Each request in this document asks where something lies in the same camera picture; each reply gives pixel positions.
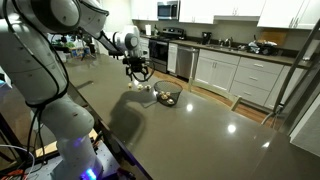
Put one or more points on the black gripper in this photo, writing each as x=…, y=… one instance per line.
x=136, y=63

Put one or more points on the small yellow snack packet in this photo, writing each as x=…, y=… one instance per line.
x=130, y=85
x=147, y=87
x=168, y=94
x=164, y=97
x=170, y=101
x=140, y=87

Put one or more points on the robot base mounting platform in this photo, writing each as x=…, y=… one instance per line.
x=110, y=163

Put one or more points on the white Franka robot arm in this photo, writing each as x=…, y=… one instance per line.
x=33, y=66

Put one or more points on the black round stool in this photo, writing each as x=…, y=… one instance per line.
x=115, y=52

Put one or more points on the black kitchen stove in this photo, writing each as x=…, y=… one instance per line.
x=163, y=46

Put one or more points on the stainless steel dishwasher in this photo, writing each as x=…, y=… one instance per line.
x=185, y=62

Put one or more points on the stainless steel microwave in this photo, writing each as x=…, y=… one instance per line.
x=167, y=9

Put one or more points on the black coffee maker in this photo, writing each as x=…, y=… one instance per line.
x=206, y=37

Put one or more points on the white double cabinet doors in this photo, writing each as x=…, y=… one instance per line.
x=216, y=71

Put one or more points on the white upper cabinet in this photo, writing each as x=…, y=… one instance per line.
x=238, y=7
x=196, y=10
x=286, y=13

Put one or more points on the chrome sink faucet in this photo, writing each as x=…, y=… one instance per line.
x=228, y=41

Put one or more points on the dark sink countertop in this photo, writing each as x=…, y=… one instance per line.
x=233, y=50

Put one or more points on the white sink-side drawer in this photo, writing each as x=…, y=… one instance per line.
x=261, y=65
x=250, y=93
x=255, y=78

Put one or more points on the pile of dishes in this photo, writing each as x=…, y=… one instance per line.
x=261, y=47

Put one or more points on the wooden cutting board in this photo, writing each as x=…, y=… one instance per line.
x=273, y=37

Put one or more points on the grey metal tripod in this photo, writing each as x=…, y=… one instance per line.
x=293, y=70

